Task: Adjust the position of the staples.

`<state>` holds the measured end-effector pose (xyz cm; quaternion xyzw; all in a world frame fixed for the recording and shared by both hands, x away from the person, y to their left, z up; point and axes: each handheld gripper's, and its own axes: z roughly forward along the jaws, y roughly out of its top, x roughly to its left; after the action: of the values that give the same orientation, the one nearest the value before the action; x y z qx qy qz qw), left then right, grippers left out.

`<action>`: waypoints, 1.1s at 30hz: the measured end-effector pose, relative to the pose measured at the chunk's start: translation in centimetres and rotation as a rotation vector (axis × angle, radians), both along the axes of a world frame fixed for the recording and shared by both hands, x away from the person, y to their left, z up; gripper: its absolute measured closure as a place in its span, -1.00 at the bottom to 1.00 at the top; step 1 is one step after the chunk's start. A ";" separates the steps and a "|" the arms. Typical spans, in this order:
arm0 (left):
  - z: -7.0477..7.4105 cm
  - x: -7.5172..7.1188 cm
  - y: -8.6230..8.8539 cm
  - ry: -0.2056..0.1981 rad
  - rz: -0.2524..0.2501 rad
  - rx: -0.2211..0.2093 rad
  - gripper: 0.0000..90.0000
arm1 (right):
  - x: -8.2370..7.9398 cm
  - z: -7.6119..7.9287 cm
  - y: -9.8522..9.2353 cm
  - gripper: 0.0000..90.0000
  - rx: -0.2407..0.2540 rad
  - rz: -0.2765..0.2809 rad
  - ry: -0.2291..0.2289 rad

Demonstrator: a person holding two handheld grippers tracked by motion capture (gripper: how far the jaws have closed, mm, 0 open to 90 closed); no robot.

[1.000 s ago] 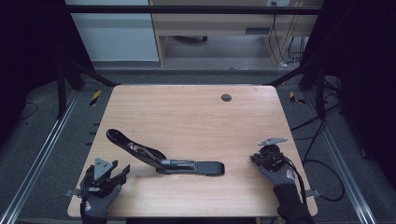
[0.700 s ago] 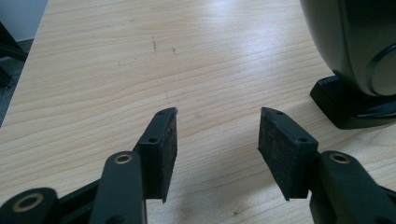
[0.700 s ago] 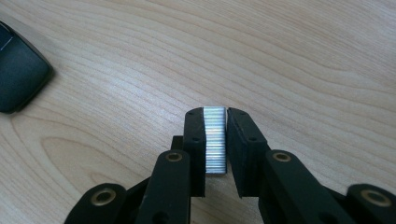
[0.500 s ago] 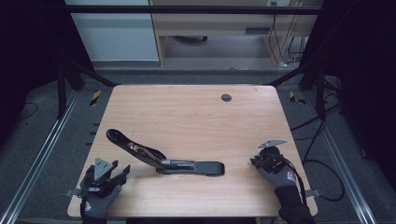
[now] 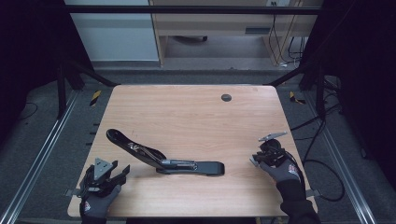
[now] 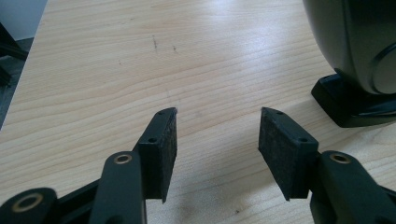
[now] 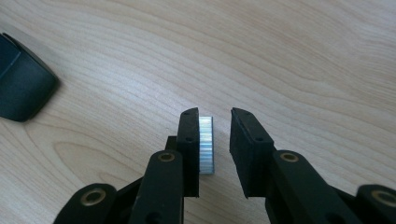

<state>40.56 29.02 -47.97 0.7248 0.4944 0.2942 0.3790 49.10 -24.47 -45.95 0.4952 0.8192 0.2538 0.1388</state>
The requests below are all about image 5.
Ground aluminium floor rail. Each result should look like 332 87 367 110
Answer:
0 90 80 224
303 91 378 224

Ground person's right hand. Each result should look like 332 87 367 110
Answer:
260 155 302 185

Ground thin black floor cable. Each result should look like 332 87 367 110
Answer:
18 102 39 121

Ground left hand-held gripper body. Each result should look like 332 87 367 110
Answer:
78 157 126 199

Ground person's left hand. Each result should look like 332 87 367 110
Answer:
78 185 122 218

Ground white cabinet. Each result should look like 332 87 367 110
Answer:
64 0 161 63

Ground black frame leg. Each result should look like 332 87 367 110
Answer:
55 59 120 119
267 59 328 119

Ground black stapler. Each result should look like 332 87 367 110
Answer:
106 128 226 177

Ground yellow black floor tape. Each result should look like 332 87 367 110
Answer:
90 90 103 107
289 91 306 105

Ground hanging cables under desk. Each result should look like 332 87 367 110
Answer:
268 1 308 68

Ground black horizontal frame bar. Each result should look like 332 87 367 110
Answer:
64 5 322 15

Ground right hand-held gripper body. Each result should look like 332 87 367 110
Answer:
252 131 290 166

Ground light wooden desk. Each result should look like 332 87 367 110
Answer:
148 0 323 67

